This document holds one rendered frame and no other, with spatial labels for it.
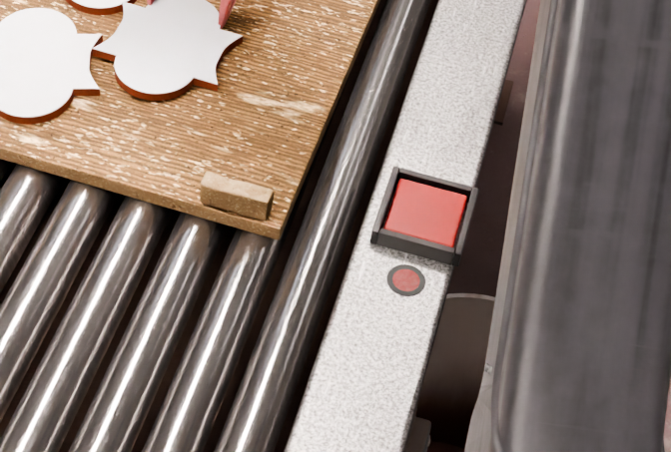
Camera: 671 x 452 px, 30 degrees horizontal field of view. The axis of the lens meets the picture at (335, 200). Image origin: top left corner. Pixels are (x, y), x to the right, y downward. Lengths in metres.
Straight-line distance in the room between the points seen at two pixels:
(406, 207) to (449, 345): 0.75
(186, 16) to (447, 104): 0.25
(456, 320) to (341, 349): 0.77
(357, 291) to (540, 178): 0.62
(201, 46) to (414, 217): 0.26
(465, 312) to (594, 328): 1.34
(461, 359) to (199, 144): 0.83
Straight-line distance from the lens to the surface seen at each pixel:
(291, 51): 1.16
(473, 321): 1.75
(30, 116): 1.09
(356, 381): 0.97
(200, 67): 1.12
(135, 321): 0.99
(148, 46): 1.14
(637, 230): 0.40
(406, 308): 1.01
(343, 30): 1.18
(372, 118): 1.13
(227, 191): 1.01
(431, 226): 1.04
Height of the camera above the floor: 1.73
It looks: 50 degrees down
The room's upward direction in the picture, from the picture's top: 8 degrees clockwise
